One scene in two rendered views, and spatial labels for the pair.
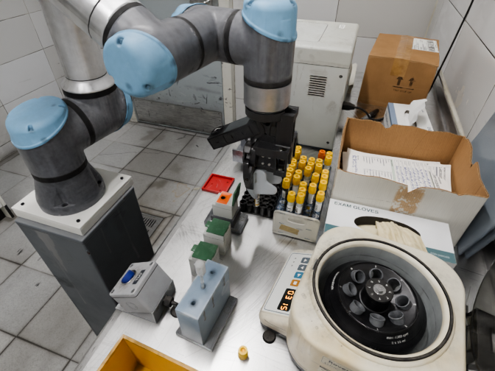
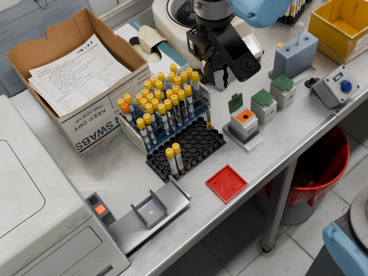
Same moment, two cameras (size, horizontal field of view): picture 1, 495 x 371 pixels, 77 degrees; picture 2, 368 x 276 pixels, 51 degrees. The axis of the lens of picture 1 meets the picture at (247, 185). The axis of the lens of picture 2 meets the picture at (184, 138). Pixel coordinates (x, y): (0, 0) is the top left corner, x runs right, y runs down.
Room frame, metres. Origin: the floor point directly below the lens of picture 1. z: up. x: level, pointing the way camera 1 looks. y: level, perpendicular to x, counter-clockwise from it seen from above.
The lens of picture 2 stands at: (0.97, 0.27, 1.64)
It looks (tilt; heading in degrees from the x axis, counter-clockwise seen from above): 56 degrees down; 221
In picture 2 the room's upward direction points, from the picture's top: 11 degrees counter-clockwise
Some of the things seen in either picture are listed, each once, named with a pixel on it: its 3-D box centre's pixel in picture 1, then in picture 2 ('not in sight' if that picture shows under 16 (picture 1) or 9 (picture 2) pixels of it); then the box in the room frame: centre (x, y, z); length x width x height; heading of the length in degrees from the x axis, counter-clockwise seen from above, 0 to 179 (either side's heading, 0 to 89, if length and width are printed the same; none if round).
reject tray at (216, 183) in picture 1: (218, 184); (226, 183); (0.64, 0.08, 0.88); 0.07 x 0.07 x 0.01; 71
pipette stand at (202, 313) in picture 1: (205, 302); (294, 59); (0.27, 0.07, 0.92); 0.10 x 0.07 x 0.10; 156
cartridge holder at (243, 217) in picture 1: (226, 216); (243, 131); (0.50, 0.05, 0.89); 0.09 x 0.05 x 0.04; 71
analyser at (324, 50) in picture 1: (301, 83); (11, 228); (0.96, -0.17, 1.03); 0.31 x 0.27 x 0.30; 161
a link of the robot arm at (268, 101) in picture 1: (267, 92); (213, 0); (0.48, -0.03, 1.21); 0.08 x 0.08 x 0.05
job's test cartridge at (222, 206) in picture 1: (225, 207); (243, 124); (0.50, 0.05, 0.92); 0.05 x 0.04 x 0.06; 71
